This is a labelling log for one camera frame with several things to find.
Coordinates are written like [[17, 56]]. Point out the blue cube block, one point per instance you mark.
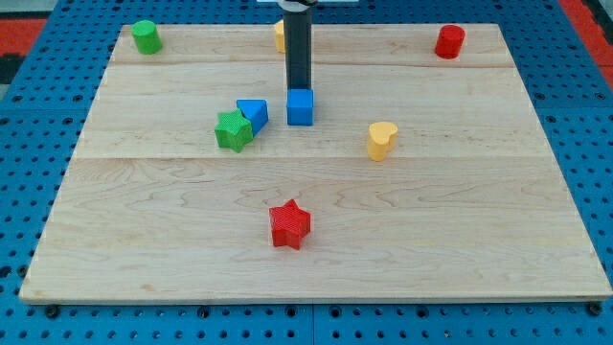
[[299, 107]]

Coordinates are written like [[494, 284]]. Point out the red star block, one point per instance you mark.
[[289, 224]]

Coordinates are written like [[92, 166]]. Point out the blue triangular prism block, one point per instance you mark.
[[256, 111]]

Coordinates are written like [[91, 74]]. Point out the yellow heart block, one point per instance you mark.
[[381, 139]]

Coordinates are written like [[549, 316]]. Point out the green star block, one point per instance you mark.
[[233, 131]]

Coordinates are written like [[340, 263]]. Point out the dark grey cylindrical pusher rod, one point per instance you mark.
[[297, 41]]

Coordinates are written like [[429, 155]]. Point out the yellow block behind rod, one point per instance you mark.
[[279, 36]]

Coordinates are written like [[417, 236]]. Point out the light wooden board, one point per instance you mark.
[[469, 206]]

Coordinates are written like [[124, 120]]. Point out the red cylinder block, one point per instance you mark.
[[450, 41]]

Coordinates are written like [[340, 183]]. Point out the green cylinder block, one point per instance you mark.
[[146, 37]]

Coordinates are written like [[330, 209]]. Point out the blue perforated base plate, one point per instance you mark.
[[562, 59]]

